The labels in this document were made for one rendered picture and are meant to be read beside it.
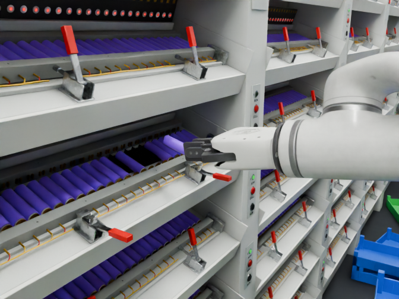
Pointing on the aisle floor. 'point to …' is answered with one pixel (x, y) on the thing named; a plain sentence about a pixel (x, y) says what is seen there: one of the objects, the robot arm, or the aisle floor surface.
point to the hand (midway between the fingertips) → (199, 149)
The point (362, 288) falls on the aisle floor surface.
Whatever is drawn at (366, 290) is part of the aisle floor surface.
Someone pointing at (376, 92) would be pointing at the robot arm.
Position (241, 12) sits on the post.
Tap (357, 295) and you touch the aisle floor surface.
